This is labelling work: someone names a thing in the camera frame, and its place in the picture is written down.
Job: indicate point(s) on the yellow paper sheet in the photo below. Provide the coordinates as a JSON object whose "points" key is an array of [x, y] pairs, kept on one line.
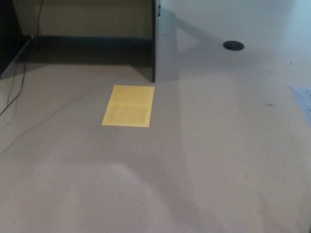
{"points": [[128, 106]]}

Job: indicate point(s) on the wooden desk back panel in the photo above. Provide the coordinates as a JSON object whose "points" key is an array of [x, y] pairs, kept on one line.
{"points": [[92, 19]]}

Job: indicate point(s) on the black round floor grommet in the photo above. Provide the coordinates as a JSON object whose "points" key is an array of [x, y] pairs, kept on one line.
{"points": [[233, 45]]}

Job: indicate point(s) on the grey desk side panel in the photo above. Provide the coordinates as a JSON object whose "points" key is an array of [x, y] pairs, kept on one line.
{"points": [[165, 48]]}

